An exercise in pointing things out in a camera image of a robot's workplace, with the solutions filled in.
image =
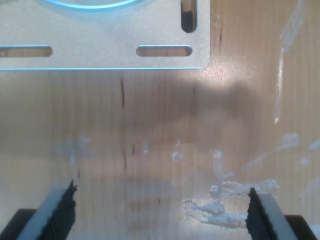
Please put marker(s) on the silver slotted mounting plate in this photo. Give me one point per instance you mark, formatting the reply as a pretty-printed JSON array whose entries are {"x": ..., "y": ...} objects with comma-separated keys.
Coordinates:
[{"x": 100, "y": 32}]

